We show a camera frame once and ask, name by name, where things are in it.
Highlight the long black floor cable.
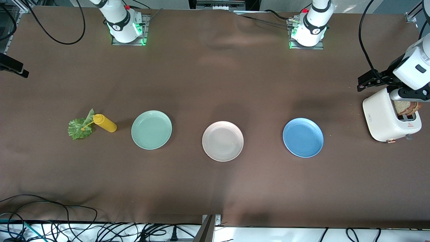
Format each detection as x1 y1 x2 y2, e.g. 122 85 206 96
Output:
0 194 98 232

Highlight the thin grey base cable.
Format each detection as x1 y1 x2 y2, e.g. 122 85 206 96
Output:
233 13 293 27

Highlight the green plate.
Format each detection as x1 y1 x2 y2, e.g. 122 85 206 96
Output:
131 110 173 150

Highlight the silver metal bracket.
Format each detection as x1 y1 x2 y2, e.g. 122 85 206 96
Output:
202 214 221 226

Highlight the grey power strip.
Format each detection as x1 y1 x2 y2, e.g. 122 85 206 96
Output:
188 0 261 12

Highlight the brown tablecloth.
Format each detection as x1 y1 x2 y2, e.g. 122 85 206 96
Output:
0 5 430 230

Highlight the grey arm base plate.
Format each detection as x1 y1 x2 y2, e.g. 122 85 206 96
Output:
111 15 149 46
288 18 325 51

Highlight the aluminium frame profile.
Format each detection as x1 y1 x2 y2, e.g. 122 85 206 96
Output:
0 0 34 56
405 0 430 23

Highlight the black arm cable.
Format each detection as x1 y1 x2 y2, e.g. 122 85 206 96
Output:
32 0 85 45
0 3 17 42
358 0 385 79
418 0 430 38

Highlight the green lettuce leaf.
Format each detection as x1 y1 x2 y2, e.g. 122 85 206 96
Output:
68 108 95 140

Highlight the blue plate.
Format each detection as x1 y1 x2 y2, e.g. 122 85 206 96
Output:
283 118 324 158

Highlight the yellow mustard squeeze bottle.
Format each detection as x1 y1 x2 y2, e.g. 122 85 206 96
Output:
81 114 117 133

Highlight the thick black base cable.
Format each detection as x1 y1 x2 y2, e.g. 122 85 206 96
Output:
264 9 293 21

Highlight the thin grey rod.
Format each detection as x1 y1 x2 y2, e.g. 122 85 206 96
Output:
144 8 164 27

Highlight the beige plate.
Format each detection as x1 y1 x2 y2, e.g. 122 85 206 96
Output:
202 121 244 162

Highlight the dark grey post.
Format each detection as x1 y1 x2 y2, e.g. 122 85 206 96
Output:
198 215 215 242

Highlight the white toaster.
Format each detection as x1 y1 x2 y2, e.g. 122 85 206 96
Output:
362 86 423 144

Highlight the teal cable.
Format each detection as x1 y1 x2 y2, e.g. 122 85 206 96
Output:
0 218 36 241

